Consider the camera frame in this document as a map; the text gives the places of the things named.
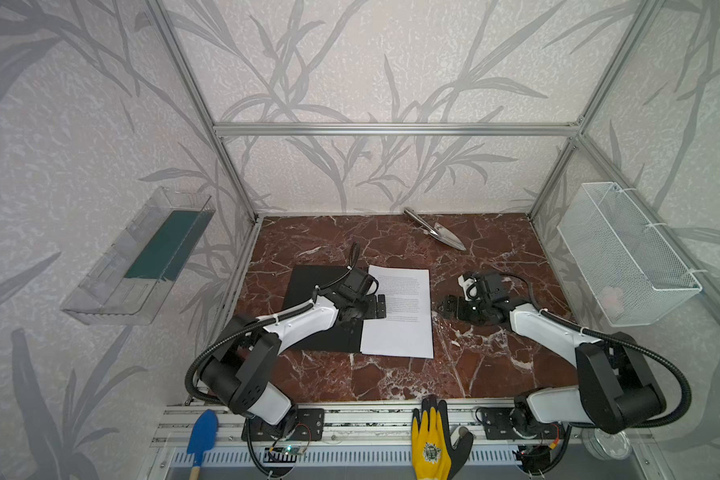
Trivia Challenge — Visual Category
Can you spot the printed paper sheet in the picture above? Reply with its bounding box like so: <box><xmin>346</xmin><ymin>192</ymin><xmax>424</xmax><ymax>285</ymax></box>
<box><xmin>360</xmin><ymin>266</ymin><xmax>434</xmax><ymax>359</ymax></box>

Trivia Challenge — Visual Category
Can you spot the black file folder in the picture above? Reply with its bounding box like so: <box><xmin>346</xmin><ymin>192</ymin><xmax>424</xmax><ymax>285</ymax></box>
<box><xmin>273</xmin><ymin>265</ymin><xmax>365</xmax><ymax>353</ymax></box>

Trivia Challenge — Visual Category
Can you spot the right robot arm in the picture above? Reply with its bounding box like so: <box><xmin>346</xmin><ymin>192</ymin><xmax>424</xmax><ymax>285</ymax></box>
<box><xmin>437</xmin><ymin>271</ymin><xmax>691</xmax><ymax>435</ymax></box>

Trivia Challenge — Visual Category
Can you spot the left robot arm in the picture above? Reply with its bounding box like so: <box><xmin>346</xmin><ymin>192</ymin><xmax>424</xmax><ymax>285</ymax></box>
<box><xmin>185</xmin><ymin>267</ymin><xmax>386</xmax><ymax>430</ymax></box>

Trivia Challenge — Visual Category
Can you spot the silver metal trowel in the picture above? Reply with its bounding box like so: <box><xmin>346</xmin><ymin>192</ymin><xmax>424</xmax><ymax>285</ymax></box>
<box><xmin>403</xmin><ymin>207</ymin><xmax>466</xmax><ymax>251</ymax></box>

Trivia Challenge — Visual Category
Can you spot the pink object in basket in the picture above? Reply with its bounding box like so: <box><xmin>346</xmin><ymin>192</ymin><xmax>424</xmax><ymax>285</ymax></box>
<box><xmin>597</xmin><ymin>286</ymin><xmax>625</xmax><ymax>320</ymax></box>

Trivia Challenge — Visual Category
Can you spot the yellow black work glove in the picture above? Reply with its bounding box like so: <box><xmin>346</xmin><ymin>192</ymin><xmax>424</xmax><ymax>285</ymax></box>
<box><xmin>411</xmin><ymin>395</ymin><xmax>474</xmax><ymax>480</ymax></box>

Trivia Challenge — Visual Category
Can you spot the green circuit board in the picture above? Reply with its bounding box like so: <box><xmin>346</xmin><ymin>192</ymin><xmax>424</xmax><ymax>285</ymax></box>
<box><xmin>264</xmin><ymin>444</ymin><xmax>309</xmax><ymax>463</ymax></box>

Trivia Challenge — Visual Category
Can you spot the clear round plastic lid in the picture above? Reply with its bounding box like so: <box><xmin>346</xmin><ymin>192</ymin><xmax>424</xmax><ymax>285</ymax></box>
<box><xmin>581</xmin><ymin>428</ymin><xmax>633</xmax><ymax>461</ymax></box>

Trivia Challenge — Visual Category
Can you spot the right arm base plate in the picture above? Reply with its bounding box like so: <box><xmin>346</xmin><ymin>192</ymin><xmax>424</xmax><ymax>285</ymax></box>
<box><xmin>475</xmin><ymin>407</ymin><xmax>559</xmax><ymax>442</ymax></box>

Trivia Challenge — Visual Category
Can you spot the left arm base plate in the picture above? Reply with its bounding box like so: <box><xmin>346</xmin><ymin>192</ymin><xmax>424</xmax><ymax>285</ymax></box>
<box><xmin>241</xmin><ymin>406</ymin><xmax>325</xmax><ymax>442</ymax></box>

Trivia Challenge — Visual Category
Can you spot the white wire mesh basket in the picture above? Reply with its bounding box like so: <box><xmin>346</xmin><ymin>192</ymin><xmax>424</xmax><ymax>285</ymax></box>
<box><xmin>558</xmin><ymin>182</ymin><xmax>702</xmax><ymax>327</ymax></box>

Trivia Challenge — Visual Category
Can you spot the left black corrugated cable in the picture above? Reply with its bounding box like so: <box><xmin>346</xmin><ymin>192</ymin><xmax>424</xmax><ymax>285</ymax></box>
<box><xmin>183</xmin><ymin>242</ymin><xmax>361</xmax><ymax>407</ymax></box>

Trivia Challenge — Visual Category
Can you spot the black corrugated cable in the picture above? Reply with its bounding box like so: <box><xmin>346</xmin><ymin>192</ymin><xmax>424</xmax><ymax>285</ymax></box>
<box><xmin>183</xmin><ymin>242</ymin><xmax>361</xmax><ymax>407</ymax></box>
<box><xmin>497</xmin><ymin>273</ymin><xmax>694</xmax><ymax>430</ymax></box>

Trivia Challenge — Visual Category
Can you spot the blue trowel wooden handle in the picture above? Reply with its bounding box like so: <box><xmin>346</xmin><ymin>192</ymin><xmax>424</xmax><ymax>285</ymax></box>
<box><xmin>186</xmin><ymin>409</ymin><xmax>218</xmax><ymax>480</ymax></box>

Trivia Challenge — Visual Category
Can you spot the right black corrugated cable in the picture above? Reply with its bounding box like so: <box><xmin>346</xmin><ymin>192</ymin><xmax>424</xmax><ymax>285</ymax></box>
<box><xmin>497</xmin><ymin>273</ymin><xmax>694</xmax><ymax>430</ymax></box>

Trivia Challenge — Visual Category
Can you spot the clear plastic wall tray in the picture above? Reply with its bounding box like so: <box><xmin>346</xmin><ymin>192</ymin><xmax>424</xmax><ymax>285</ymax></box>
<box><xmin>61</xmin><ymin>187</ymin><xmax>216</xmax><ymax>326</ymax></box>

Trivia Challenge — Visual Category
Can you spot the aluminium frame post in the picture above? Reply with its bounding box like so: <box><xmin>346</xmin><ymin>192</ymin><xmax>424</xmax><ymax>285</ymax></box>
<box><xmin>146</xmin><ymin>0</ymin><xmax>258</xmax><ymax>223</ymax></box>

